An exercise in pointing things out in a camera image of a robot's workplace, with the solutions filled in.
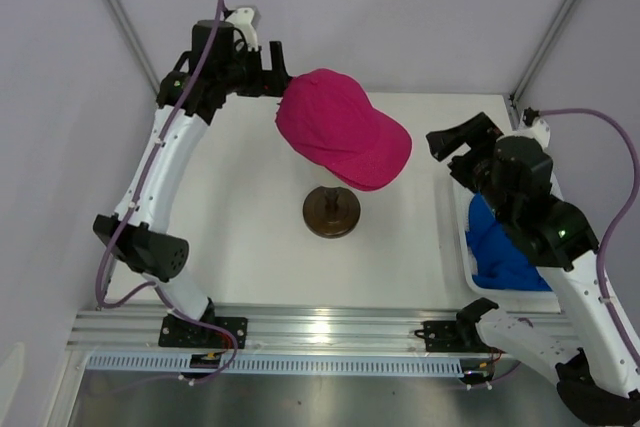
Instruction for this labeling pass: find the brown wooden round stand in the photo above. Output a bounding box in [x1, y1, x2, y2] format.
[302, 186, 361, 239]

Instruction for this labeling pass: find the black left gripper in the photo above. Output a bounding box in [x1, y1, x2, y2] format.
[217, 40, 289, 97]

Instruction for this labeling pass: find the aluminium mounting rail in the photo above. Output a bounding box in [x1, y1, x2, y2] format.
[66, 303, 455, 357]

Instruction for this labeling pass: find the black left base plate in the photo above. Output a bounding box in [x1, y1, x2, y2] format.
[158, 315, 249, 349]

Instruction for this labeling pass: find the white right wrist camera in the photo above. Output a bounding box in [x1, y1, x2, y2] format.
[517, 107, 551, 148]

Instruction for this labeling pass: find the white plastic perforated basket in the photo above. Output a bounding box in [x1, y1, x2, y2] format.
[452, 183, 556, 301]

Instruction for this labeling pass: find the right aluminium frame post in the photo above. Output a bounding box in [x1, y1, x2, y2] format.
[508, 0, 582, 110]

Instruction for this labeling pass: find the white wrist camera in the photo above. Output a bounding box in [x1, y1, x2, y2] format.
[224, 6, 260, 50]
[517, 107, 551, 148]

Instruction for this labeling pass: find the left aluminium frame post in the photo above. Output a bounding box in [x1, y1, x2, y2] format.
[102, 0, 160, 95]

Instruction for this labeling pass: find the aluminium frame post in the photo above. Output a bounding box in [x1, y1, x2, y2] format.
[102, 0, 160, 95]
[508, 0, 582, 110]

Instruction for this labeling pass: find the blue cap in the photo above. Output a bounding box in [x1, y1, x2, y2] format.
[465, 194, 551, 292]

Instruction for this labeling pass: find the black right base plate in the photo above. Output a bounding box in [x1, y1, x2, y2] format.
[413, 320, 491, 353]

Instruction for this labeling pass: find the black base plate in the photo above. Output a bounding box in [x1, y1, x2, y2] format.
[158, 315, 249, 349]
[413, 320, 491, 353]

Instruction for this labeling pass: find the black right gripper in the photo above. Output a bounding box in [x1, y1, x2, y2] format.
[426, 112, 513, 224]

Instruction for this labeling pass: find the magenta baseball cap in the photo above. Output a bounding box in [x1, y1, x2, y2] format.
[324, 157, 407, 192]

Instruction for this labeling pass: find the white slotted cable duct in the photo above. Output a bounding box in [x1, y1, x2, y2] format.
[86, 352, 464, 378]

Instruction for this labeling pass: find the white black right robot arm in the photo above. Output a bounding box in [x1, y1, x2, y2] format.
[426, 113, 639, 426]

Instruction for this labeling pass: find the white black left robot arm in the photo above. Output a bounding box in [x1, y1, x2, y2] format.
[93, 7, 291, 348]

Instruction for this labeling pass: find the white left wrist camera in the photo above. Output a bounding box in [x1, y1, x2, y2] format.
[224, 6, 260, 50]

